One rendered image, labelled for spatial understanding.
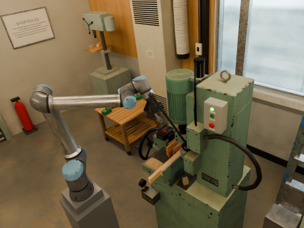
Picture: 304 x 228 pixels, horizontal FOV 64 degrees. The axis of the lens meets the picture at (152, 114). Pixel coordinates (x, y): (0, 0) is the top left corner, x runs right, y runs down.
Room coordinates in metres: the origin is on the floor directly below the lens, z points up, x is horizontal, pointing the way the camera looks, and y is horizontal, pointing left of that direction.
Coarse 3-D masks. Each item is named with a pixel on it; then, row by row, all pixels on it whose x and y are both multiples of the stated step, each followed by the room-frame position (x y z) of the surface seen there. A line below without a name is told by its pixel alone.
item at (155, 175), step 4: (176, 152) 1.29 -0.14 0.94; (172, 156) 1.25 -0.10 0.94; (168, 160) 1.22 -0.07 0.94; (164, 164) 1.19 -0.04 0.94; (160, 168) 1.15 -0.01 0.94; (156, 172) 1.12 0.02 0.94; (152, 176) 1.09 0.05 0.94; (156, 176) 1.11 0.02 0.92; (148, 180) 1.08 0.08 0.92; (152, 180) 1.08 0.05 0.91
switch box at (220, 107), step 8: (208, 104) 1.00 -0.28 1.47; (216, 104) 0.97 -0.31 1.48; (224, 104) 0.97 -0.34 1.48; (208, 112) 1.00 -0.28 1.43; (216, 112) 0.96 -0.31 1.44; (224, 112) 0.96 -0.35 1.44; (208, 120) 1.00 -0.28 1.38; (216, 120) 0.96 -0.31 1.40; (224, 120) 0.97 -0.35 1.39; (208, 128) 1.00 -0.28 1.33; (216, 128) 0.96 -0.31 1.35; (224, 128) 0.97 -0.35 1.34
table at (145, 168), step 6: (156, 150) 1.44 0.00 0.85; (162, 150) 1.37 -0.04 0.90; (156, 156) 1.32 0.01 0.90; (162, 156) 1.31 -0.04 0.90; (144, 162) 1.27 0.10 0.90; (162, 162) 1.25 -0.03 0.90; (180, 162) 1.23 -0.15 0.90; (144, 168) 1.24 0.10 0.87; (150, 168) 1.21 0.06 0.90; (174, 168) 1.18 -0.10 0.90; (150, 174) 1.20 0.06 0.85; (168, 174) 1.14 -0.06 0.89; (174, 174) 1.18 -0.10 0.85; (162, 180) 1.12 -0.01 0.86
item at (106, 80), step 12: (96, 12) 3.68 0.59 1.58; (108, 12) 3.55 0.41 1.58; (84, 24) 3.77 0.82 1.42; (96, 24) 3.53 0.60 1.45; (108, 24) 3.38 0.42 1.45; (96, 48) 3.70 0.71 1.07; (108, 60) 3.61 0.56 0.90; (96, 72) 3.68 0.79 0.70; (108, 72) 3.52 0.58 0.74; (120, 72) 3.54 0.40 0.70; (96, 84) 3.54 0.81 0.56; (108, 84) 3.35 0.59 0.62; (120, 84) 3.50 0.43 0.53
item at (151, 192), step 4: (144, 188) 1.29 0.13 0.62; (148, 188) 1.28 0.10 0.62; (152, 188) 1.28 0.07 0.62; (144, 192) 1.25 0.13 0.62; (148, 192) 1.24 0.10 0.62; (152, 192) 1.24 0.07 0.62; (156, 192) 1.23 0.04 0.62; (144, 196) 1.24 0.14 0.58; (148, 196) 1.21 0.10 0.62; (152, 196) 1.20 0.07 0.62; (156, 196) 1.21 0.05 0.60; (148, 200) 1.22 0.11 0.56; (152, 200) 1.18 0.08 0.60; (156, 200) 1.21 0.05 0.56; (152, 204) 1.19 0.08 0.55
